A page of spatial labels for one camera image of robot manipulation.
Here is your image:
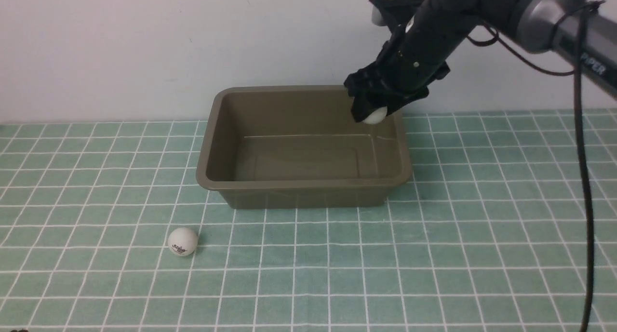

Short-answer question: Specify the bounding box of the plain white ping-pong ball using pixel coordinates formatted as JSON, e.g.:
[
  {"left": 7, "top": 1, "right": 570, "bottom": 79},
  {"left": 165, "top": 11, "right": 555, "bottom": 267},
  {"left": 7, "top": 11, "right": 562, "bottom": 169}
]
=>
[{"left": 362, "top": 106, "right": 388, "bottom": 125}]

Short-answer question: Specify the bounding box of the green checkered tablecloth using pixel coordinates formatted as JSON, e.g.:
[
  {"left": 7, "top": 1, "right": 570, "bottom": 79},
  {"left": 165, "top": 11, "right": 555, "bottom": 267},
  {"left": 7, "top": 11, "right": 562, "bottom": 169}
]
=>
[{"left": 0, "top": 108, "right": 617, "bottom": 332}]

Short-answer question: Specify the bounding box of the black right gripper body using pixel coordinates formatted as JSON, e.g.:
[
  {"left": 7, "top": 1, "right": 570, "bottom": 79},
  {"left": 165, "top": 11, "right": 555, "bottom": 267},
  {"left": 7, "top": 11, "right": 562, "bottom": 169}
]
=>
[{"left": 372, "top": 0, "right": 475, "bottom": 93}]

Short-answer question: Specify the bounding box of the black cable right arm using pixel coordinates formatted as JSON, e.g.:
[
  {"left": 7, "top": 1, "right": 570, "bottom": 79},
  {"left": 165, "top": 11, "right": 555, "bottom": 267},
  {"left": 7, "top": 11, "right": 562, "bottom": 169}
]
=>
[{"left": 465, "top": 0, "right": 607, "bottom": 332}]

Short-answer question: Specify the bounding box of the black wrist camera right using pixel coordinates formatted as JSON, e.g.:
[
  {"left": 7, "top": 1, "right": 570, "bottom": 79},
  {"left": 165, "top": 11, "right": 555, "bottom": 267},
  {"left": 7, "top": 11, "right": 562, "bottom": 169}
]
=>
[{"left": 369, "top": 0, "right": 425, "bottom": 33}]

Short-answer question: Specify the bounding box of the olive green plastic bin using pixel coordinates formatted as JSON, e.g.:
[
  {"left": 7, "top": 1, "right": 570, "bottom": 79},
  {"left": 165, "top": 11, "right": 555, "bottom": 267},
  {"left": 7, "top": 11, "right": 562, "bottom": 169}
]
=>
[{"left": 196, "top": 85, "right": 412, "bottom": 209}]

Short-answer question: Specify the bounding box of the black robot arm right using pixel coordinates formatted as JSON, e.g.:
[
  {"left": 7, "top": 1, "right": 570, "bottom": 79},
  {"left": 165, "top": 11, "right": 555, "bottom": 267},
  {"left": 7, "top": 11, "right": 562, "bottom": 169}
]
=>
[{"left": 344, "top": 0, "right": 616, "bottom": 124}]

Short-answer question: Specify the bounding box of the white ping-pong ball with logo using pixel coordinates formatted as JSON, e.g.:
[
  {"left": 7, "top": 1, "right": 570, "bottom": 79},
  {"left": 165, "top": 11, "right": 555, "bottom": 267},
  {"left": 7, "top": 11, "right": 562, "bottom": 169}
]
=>
[{"left": 167, "top": 227, "right": 199, "bottom": 257}]

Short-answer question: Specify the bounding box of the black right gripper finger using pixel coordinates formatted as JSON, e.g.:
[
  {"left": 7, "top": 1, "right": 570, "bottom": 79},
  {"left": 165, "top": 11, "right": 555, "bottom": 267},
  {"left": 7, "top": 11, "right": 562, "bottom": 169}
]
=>
[
  {"left": 343, "top": 70, "right": 386, "bottom": 123},
  {"left": 386, "top": 85, "right": 429, "bottom": 117}
]

